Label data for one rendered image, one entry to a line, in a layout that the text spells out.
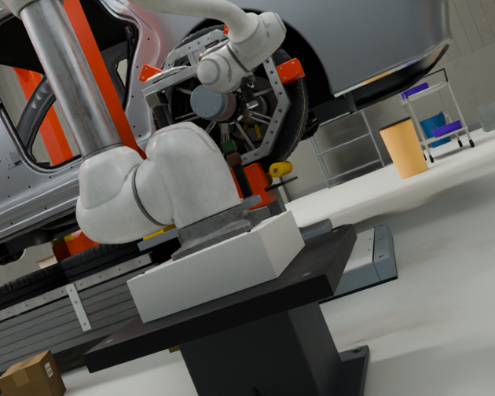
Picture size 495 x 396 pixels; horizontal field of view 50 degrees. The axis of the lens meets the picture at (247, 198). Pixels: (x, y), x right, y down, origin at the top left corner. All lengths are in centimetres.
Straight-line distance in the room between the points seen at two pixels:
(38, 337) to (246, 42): 172
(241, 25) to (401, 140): 430
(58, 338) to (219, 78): 154
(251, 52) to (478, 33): 914
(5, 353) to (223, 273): 191
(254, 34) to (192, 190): 59
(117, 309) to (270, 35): 140
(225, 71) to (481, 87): 908
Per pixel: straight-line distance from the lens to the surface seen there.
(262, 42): 155
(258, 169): 212
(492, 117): 839
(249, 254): 100
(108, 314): 246
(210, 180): 111
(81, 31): 240
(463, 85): 1042
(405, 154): 571
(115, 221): 122
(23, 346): 275
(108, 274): 241
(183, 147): 112
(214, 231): 110
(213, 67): 154
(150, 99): 204
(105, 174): 122
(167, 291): 108
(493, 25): 1061
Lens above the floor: 47
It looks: level
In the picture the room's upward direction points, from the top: 22 degrees counter-clockwise
